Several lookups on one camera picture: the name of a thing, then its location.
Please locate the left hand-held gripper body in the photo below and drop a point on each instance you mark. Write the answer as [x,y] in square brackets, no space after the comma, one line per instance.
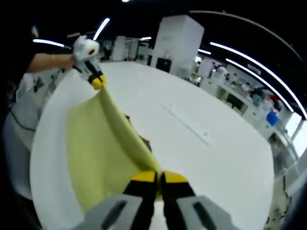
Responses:
[84,48]

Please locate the white shelf counter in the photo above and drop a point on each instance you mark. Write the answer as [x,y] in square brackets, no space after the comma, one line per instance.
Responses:
[223,92]

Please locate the black box at pillar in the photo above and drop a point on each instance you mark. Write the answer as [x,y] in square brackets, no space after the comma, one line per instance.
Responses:
[163,64]

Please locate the blue container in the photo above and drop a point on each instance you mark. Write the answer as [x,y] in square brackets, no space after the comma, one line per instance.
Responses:
[272,118]

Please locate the person's left hand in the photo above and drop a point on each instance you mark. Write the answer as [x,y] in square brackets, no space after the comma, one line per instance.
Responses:
[66,61]

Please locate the white cabinet unit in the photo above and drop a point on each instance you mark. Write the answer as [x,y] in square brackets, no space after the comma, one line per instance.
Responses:
[120,49]

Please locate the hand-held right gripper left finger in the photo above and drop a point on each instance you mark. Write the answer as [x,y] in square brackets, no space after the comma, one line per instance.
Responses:
[141,198]

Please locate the large white square pillar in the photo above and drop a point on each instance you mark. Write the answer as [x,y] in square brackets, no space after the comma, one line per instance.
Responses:
[180,40]

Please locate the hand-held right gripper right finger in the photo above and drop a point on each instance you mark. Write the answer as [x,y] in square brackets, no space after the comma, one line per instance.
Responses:
[177,196]

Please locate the yellow and blue garment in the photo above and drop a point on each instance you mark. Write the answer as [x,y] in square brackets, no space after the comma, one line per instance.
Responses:
[96,143]

